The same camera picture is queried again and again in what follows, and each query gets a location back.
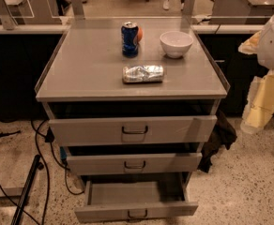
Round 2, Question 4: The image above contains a grey drawer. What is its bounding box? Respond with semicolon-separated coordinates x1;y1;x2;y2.
49;115;217;146
75;174;198;223
67;153;202;175

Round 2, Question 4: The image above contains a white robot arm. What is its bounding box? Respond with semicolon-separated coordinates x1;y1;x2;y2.
238;14;274;134

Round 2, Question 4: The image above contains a grey drawer cabinet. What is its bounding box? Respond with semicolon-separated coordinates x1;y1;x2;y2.
34;17;231;186

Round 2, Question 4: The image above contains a dark cloth on floor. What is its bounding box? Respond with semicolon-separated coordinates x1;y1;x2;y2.
198;111;237;173

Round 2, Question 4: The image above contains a white bowl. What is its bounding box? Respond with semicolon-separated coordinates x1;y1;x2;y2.
160;31;193;58

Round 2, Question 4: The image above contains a crushed silver can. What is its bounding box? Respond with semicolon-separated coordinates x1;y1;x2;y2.
122;65;164;83

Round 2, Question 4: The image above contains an orange fruit behind can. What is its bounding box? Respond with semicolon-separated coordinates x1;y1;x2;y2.
137;27;143;42

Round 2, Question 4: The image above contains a blue soda can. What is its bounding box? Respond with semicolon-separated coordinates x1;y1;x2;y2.
121;22;139;57

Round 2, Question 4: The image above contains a black bar on floor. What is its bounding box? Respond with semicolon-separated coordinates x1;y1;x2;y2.
11;155;40;225

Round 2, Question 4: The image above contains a black floor cable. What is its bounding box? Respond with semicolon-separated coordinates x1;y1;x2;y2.
0;119;84;225

